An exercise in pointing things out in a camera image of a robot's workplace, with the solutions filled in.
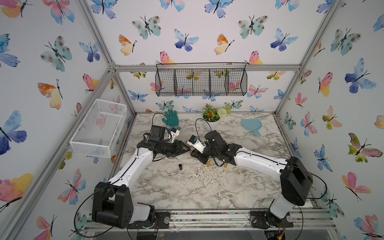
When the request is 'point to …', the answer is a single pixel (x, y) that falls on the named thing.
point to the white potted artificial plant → (211, 116)
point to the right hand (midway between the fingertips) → (193, 151)
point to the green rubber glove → (171, 118)
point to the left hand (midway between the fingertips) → (189, 149)
